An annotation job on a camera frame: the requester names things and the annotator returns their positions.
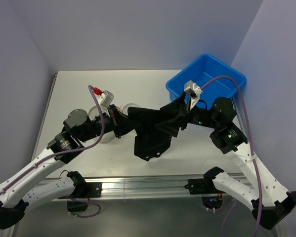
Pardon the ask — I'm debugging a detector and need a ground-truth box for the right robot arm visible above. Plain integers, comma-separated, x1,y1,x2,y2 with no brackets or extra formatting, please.
158,94,296,230

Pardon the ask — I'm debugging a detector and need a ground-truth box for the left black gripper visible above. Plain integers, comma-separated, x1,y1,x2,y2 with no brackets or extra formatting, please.
79,104,142,142

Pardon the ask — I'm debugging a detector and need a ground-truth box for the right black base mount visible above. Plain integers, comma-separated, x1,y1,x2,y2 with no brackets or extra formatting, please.
184,178,225,195

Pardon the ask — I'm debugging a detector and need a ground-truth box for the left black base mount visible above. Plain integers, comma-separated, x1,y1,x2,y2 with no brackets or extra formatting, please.
67,182,102,218

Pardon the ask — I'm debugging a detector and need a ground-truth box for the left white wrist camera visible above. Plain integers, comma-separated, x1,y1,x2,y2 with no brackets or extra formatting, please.
93,87,114,108

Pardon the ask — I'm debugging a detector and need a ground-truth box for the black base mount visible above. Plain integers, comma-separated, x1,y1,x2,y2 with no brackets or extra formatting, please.
184,178,225,195
67,182,102,218

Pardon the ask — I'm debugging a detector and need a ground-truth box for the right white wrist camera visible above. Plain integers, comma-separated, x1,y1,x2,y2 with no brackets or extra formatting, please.
184,80,203,111

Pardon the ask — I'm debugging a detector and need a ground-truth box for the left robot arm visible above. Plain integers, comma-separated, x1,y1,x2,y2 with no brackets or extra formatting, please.
0,105,141,230

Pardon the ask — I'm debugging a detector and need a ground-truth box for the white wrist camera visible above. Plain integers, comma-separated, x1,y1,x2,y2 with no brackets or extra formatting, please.
184,80,203,111
93,87,114,108

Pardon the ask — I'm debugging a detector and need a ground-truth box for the blue plastic bin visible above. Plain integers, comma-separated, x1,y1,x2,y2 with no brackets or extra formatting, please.
166,54,247,109

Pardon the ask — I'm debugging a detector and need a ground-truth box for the black garment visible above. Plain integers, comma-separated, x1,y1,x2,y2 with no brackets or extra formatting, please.
127,107,188,161

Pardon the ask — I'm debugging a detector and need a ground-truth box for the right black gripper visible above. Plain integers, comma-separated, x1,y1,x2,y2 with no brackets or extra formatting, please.
155,89,219,136

